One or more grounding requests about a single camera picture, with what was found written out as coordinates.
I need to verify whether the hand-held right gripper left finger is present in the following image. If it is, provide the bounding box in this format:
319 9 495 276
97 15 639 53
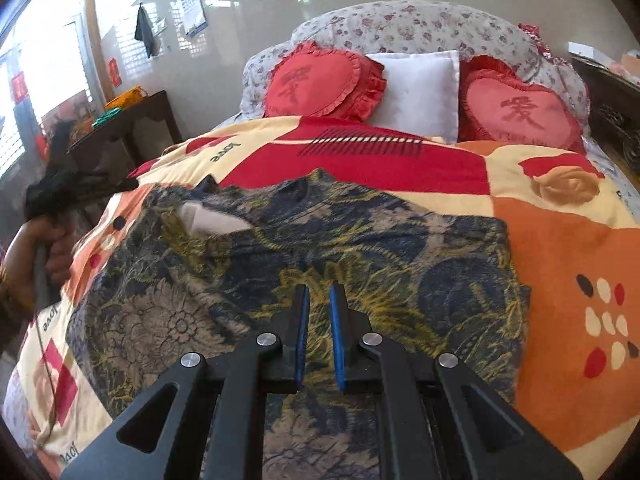
59 284 311 480

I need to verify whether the wall calendar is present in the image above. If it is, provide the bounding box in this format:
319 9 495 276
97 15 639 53
172 0 208 37

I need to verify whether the printed blanket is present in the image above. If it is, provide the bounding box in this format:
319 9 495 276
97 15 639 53
7 115 640 480

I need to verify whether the dark wooden headboard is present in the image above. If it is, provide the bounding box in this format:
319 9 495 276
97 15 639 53
570 55 640 176

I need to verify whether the person's left forearm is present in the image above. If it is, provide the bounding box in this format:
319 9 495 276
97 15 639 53
0 260 36 356

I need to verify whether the green bundle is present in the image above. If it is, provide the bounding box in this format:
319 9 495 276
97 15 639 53
90 107 126 128

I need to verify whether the person's left hand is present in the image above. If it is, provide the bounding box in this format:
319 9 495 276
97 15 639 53
7 217 76 306

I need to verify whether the red ruffled cushion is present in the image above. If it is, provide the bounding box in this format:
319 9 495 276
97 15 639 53
517 22 553 58

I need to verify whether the thin gripper cable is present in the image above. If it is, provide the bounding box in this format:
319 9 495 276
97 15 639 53
32 305 63 446

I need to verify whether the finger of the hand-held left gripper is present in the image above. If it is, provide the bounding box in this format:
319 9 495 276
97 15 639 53
85 170 141 196

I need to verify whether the dark wooden nightstand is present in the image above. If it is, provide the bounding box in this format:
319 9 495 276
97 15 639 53
67 90 183 211

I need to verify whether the white pillow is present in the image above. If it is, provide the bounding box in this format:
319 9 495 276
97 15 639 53
365 50 461 143

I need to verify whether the red heart pillow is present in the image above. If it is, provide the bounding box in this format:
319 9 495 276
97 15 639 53
457 55 586 153
262 41 388 121

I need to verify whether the dark hanging cloth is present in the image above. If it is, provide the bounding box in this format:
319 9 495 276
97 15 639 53
134 4 161 58

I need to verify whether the floral quilt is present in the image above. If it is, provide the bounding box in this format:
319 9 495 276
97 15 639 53
240 0 591 136

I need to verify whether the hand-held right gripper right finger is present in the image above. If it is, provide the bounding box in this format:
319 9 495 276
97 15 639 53
327 282 583 480

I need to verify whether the dark floral shirt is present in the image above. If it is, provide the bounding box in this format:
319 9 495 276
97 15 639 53
65 167 531 480

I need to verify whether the window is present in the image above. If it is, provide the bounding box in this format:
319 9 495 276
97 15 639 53
0 0 106 181

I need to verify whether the white flat box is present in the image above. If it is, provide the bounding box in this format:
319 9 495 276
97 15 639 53
567 42 608 63

